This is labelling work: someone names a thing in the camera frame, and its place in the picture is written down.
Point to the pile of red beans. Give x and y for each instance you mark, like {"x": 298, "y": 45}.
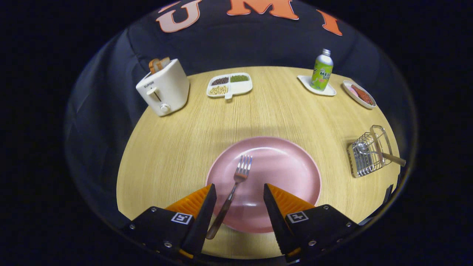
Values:
{"x": 220, "y": 81}

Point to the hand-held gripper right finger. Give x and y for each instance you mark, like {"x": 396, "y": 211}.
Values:
{"x": 282, "y": 225}

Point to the pile of green beans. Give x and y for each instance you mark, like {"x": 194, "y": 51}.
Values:
{"x": 239, "y": 78}

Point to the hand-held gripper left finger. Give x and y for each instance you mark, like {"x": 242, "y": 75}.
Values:
{"x": 203, "y": 221}

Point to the pile of yellow beans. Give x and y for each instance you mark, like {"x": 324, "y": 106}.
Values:
{"x": 218, "y": 90}

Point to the white square coaster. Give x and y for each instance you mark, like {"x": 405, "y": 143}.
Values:
{"x": 305, "y": 81}

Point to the white oval plate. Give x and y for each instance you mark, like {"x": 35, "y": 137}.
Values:
{"x": 357, "y": 100}

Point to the black backdrop cloth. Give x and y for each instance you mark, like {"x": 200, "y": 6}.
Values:
{"x": 258, "y": 44}

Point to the toasted bread slice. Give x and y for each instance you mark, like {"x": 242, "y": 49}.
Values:
{"x": 153, "y": 65}
{"x": 164, "y": 62}

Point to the pink round plate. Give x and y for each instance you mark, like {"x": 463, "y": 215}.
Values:
{"x": 281, "y": 166}

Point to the white divided dish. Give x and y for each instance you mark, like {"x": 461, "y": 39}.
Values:
{"x": 240, "y": 87}

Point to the green label metal bottle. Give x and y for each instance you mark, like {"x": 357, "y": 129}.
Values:
{"x": 321, "y": 74}

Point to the brown fried meat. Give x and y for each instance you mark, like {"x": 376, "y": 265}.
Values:
{"x": 363, "y": 95}

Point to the pale pink ham slice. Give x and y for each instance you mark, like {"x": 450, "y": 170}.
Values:
{"x": 352, "y": 91}

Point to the white toaster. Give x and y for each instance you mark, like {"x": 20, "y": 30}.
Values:
{"x": 168, "y": 88}

